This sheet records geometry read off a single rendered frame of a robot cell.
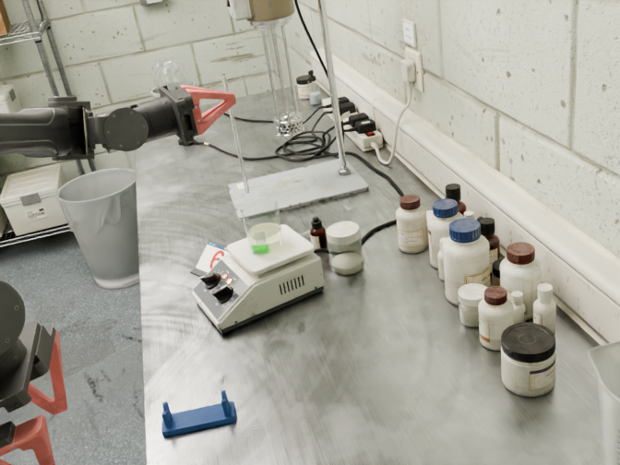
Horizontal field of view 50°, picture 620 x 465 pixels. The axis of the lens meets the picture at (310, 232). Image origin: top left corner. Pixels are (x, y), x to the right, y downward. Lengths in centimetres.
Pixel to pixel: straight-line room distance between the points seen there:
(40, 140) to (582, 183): 74
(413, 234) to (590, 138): 37
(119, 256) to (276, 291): 176
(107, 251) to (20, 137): 197
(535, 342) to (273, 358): 38
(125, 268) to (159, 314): 165
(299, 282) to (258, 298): 8
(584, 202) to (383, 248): 40
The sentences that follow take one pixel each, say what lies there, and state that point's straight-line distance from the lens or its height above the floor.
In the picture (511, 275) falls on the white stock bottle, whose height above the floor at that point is 83.
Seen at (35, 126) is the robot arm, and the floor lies 116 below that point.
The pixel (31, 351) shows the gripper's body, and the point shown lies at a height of 107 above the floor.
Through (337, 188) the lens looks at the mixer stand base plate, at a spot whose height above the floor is 76.
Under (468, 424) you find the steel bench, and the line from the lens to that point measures 90.
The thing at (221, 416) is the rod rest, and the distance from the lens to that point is 95.
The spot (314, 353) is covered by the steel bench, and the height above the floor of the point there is 75.
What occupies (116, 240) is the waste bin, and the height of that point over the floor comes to 23.
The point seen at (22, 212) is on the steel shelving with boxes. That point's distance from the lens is 331.
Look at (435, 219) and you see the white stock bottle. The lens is 116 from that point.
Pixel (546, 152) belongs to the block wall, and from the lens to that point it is 110.
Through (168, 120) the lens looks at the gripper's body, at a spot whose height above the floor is 111.
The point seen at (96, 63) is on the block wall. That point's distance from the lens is 351.
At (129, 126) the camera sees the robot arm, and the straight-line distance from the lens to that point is 91.
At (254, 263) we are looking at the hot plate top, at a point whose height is 84.
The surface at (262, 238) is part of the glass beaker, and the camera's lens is 110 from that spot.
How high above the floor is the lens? 138
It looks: 28 degrees down
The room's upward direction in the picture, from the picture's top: 10 degrees counter-clockwise
